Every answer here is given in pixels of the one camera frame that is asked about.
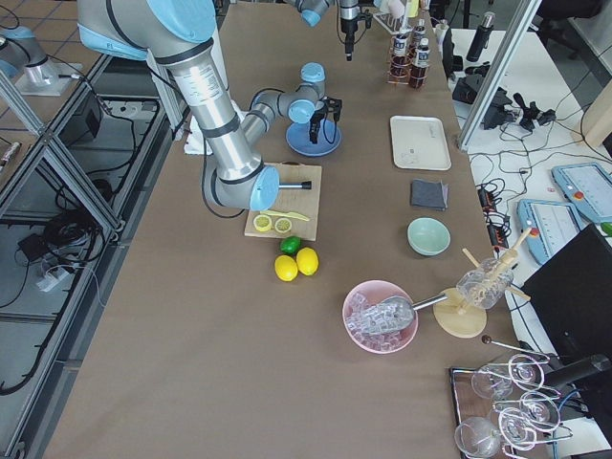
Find lemon half upper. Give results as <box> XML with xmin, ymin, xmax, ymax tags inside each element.
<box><xmin>273</xmin><ymin>217</ymin><xmax>293</xmax><ymax>234</ymax></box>

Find yellow plastic knife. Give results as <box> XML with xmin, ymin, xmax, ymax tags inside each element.
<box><xmin>259</xmin><ymin>209</ymin><xmax>311</xmax><ymax>222</ymax></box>

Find wooden cutting board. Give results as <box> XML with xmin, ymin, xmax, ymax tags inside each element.
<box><xmin>244</xmin><ymin>163</ymin><xmax>322</xmax><ymax>241</ymax></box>

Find yellow lemon upper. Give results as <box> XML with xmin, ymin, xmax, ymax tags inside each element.
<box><xmin>295</xmin><ymin>248</ymin><xmax>319</xmax><ymax>276</ymax></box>

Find blue teach pendant near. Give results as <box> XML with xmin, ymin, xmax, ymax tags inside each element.
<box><xmin>516</xmin><ymin>199</ymin><xmax>585</xmax><ymax>265</ymax></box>

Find yellow lemon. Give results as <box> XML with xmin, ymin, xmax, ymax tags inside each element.
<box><xmin>274</xmin><ymin>254</ymin><xmax>298</xmax><ymax>282</ymax></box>
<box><xmin>295</xmin><ymin>248</ymin><xmax>319</xmax><ymax>276</ymax></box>

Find lemon slice lower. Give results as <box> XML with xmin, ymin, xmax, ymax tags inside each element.
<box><xmin>252</xmin><ymin>214</ymin><xmax>273</xmax><ymax>232</ymax></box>

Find aluminium frame post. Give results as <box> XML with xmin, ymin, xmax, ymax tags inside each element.
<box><xmin>457</xmin><ymin>0</ymin><xmax>541</xmax><ymax>152</ymax></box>

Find pink bowl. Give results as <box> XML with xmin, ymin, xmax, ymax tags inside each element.
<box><xmin>342</xmin><ymin>280</ymin><xmax>419</xmax><ymax>354</ymax></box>

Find black thermos bottle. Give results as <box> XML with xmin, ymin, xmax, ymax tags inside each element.
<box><xmin>466</xmin><ymin>11</ymin><xmax>495</xmax><ymax>62</ymax></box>

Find glass mug on stand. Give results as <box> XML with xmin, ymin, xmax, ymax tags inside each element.
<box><xmin>456</xmin><ymin>258</ymin><xmax>514</xmax><ymax>310</ymax></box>

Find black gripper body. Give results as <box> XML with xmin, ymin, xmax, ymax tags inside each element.
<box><xmin>309</xmin><ymin>105</ymin><xmax>327</xmax><ymax>132</ymax></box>
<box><xmin>338</xmin><ymin>0</ymin><xmax>360</xmax><ymax>43</ymax></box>

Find wooden mug tree stand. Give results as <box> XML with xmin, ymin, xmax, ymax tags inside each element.
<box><xmin>433</xmin><ymin>228</ymin><xmax>532</xmax><ymax>339</ymax></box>

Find green bowl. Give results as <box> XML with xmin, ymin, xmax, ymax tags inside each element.
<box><xmin>406</xmin><ymin>217</ymin><xmax>450</xmax><ymax>256</ymax></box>

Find blue teach pendant far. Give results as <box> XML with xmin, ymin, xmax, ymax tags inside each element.
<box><xmin>551</xmin><ymin>163</ymin><xmax>611</xmax><ymax>224</ymax></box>

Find pink cup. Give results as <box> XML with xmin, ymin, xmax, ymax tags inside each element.
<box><xmin>387</xmin><ymin>0</ymin><xmax>405</xmax><ymax>19</ymax></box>

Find wine glass rack tray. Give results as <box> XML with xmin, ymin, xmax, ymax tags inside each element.
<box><xmin>449</xmin><ymin>351</ymin><xmax>573</xmax><ymax>458</ymax></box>

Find steel muddler black tip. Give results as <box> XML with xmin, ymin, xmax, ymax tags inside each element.
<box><xmin>279</xmin><ymin>181</ymin><xmax>313</xmax><ymax>190</ymax></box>

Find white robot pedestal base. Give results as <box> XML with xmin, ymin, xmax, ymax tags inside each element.
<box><xmin>184</xmin><ymin>115</ymin><xmax>211</xmax><ymax>156</ymax></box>

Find dark bottle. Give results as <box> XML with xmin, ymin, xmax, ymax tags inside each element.
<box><xmin>389</xmin><ymin>30</ymin><xmax>410</xmax><ymax>80</ymax></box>
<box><xmin>412</xmin><ymin>18</ymin><xmax>426</xmax><ymax>47</ymax></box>
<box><xmin>408</xmin><ymin>38</ymin><xmax>430</xmax><ymax>89</ymax></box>

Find grey folded cloth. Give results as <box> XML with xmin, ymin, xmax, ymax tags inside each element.
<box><xmin>410</xmin><ymin>179</ymin><xmax>448</xmax><ymax>211</ymax></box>

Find dark bottle upper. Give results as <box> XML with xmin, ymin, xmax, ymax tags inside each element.
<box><xmin>389</xmin><ymin>30</ymin><xmax>410</xmax><ymax>80</ymax></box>

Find blue plate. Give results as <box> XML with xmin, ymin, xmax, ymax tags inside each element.
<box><xmin>286</xmin><ymin>119</ymin><xmax>342</xmax><ymax>158</ymax></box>

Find green lime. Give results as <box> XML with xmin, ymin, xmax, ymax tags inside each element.
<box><xmin>279</xmin><ymin>235</ymin><xmax>302</xmax><ymax>256</ymax></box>

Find dark bottle lower right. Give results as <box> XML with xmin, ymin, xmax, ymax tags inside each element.
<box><xmin>412</xmin><ymin>18</ymin><xmax>426</xmax><ymax>47</ymax></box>

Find blue teach pendant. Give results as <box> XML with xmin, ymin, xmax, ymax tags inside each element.
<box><xmin>516</xmin><ymin>199</ymin><xmax>585</xmax><ymax>265</ymax></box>
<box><xmin>551</xmin><ymin>163</ymin><xmax>611</xmax><ymax>224</ymax></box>

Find yellow lemon lower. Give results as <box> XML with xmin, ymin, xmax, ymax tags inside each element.
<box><xmin>274</xmin><ymin>254</ymin><xmax>298</xmax><ymax>282</ymax></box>

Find steel ice scoop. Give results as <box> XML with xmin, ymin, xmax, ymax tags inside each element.
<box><xmin>361</xmin><ymin>294</ymin><xmax>448</xmax><ymax>335</ymax></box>

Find cream rabbit tray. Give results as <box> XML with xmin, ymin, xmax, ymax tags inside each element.
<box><xmin>390</xmin><ymin>116</ymin><xmax>451</xmax><ymax>171</ymax></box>

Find dark bottle lower left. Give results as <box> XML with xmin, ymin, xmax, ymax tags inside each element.
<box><xmin>408</xmin><ymin>38</ymin><xmax>430</xmax><ymax>89</ymax></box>

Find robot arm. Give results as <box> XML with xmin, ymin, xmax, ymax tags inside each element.
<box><xmin>77</xmin><ymin>1</ymin><xmax>325</xmax><ymax>210</ymax></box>
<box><xmin>288</xmin><ymin>0</ymin><xmax>361</xmax><ymax>61</ymax></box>

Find copper wire bottle rack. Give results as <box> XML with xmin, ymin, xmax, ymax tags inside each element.
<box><xmin>386</xmin><ymin>29</ymin><xmax>430</xmax><ymax>89</ymax></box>

